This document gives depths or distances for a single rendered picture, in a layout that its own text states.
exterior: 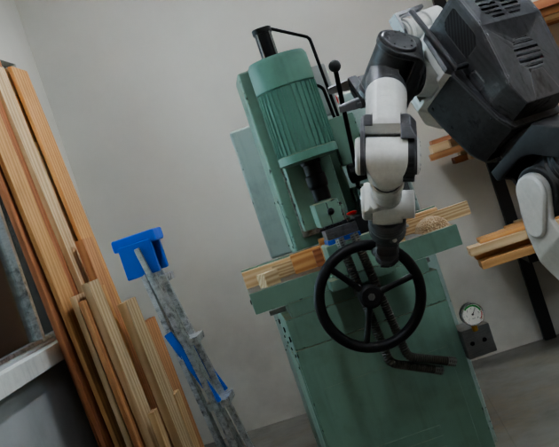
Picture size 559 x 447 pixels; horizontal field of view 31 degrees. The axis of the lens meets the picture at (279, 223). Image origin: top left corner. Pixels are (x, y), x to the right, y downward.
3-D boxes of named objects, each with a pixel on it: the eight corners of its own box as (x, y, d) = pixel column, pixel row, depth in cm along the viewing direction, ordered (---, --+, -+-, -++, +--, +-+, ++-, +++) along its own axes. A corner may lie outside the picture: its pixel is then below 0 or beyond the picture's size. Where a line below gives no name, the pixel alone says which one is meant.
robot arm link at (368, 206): (401, 222, 228) (402, 206, 215) (362, 223, 228) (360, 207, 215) (400, 194, 229) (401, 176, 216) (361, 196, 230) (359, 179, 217)
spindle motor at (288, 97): (283, 168, 277) (247, 62, 276) (279, 171, 295) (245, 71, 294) (342, 148, 278) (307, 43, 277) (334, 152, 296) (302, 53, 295)
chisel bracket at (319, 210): (323, 233, 282) (313, 205, 281) (318, 232, 296) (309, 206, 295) (348, 225, 282) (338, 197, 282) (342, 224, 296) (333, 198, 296)
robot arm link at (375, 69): (417, 73, 210) (415, 43, 221) (377, 61, 209) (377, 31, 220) (398, 117, 218) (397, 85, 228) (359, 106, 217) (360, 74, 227)
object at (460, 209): (276, 279, 285) (271, 266, 285) (275, 279, 287) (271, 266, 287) (471, 213, 288) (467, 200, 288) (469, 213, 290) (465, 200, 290)
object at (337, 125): (342, 166, 304) (327, 119, 304) (339, 168, 313) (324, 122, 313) (369, 157, 305) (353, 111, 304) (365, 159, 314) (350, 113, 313)
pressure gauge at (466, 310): (468, 335, 266) (458, 307, 266) (464, 333, 270) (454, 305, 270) (489, 328, 267) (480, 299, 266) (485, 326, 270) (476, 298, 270)
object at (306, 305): (292, 317, 270) (287, 304, 270) (287, 310, 291) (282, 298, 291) (429, 270, 272) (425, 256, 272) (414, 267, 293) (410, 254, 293)
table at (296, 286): (255, 318, 260) (248, 297, 260) (252, 308, 290) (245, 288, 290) (473, 245, 263) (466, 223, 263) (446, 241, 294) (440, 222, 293)
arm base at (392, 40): (444, 58, 215) (423, 30, 222) (391, 54, 209) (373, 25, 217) (419, 114, 224) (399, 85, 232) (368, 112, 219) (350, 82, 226)
